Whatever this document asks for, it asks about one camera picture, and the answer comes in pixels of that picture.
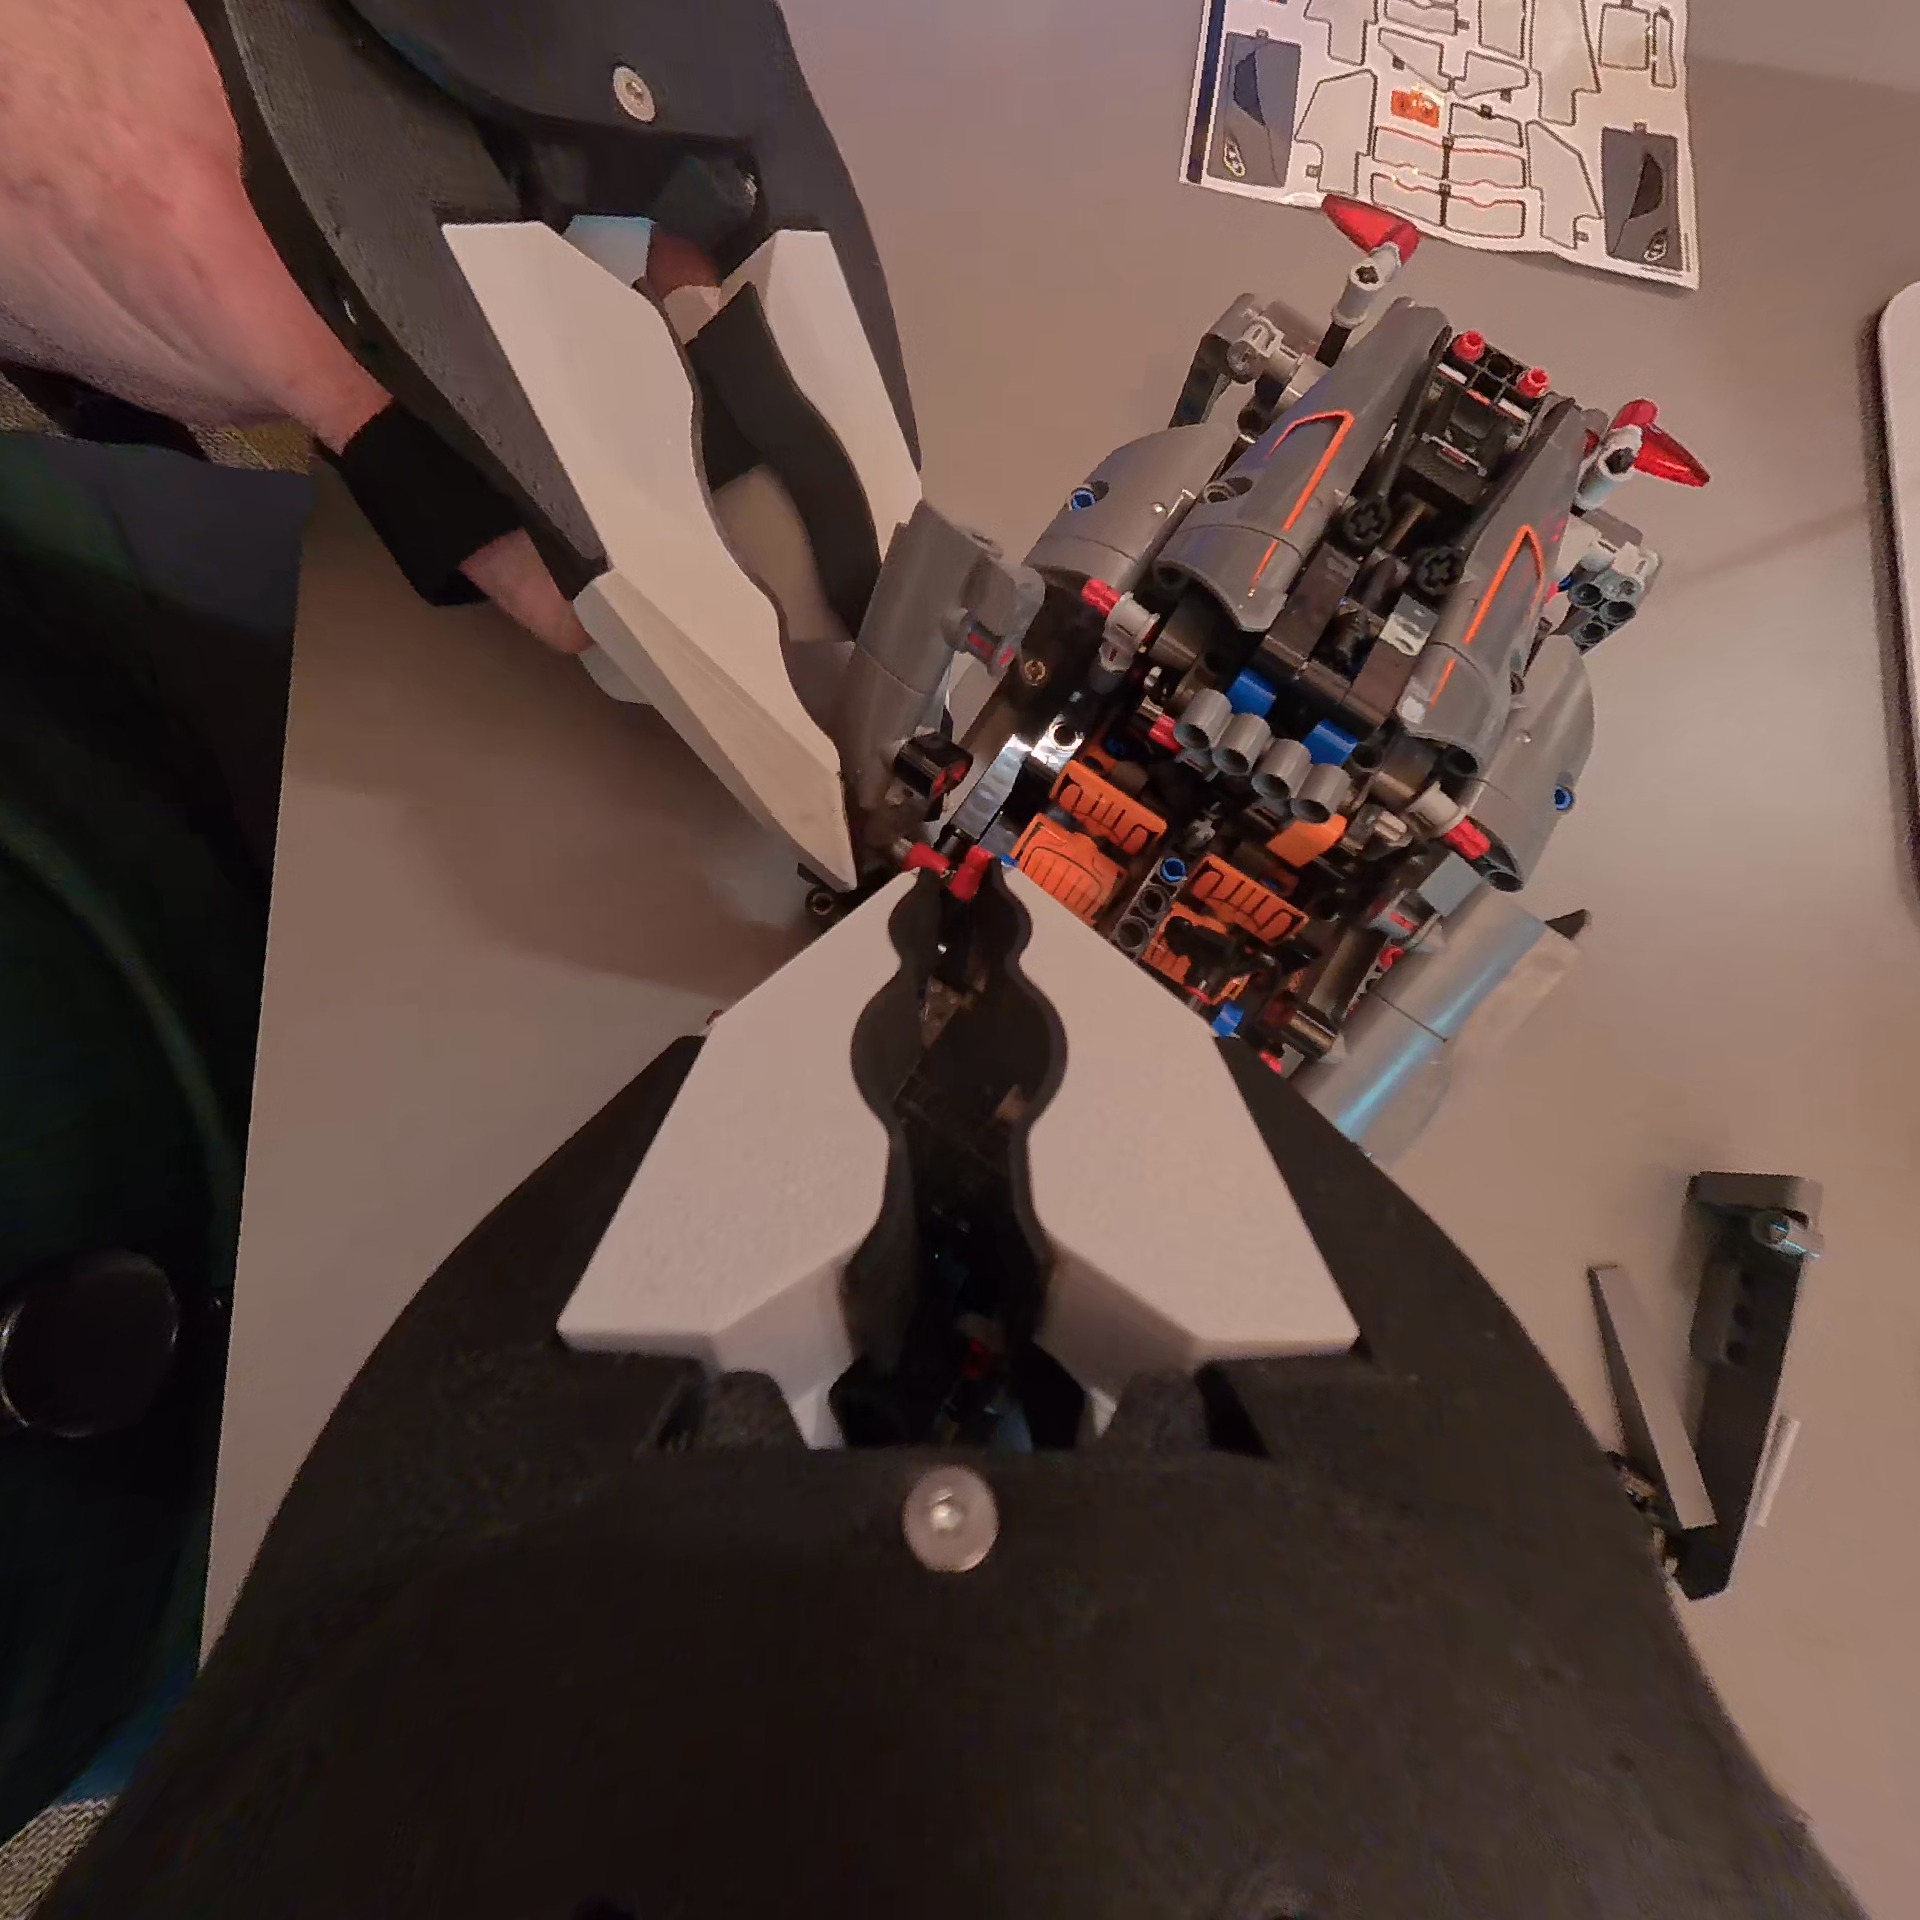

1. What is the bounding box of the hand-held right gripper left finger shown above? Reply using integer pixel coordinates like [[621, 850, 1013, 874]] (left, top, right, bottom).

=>
[[558, 869, 937, 1446]]

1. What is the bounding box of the dark grey lego panel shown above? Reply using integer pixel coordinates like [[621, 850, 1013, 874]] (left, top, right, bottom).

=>
[[1587, 1167, 1827, 1604]]

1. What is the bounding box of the black badge reel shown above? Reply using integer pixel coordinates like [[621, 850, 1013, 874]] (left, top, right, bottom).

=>
[[0, 1253, 182, 1446]]

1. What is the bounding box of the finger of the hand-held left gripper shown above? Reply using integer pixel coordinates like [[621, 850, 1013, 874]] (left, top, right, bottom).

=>
[[440, 218, 859, 889], [661, 228, 926, 548]]

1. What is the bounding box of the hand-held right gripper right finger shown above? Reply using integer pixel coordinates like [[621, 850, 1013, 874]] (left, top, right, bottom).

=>
[[997, 864, 1364, 1430]]

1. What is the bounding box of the lego sticker sheet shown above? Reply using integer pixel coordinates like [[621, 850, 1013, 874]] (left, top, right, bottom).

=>
[[1181, 0, 1701, 295]]

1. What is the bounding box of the white stand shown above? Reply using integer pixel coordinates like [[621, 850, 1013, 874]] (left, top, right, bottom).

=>
[[1878, 277, 1920, 723]]

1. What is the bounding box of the grey lego car model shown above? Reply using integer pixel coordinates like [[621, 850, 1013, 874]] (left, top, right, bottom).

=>
[[812, 196, 1709, 1157]]

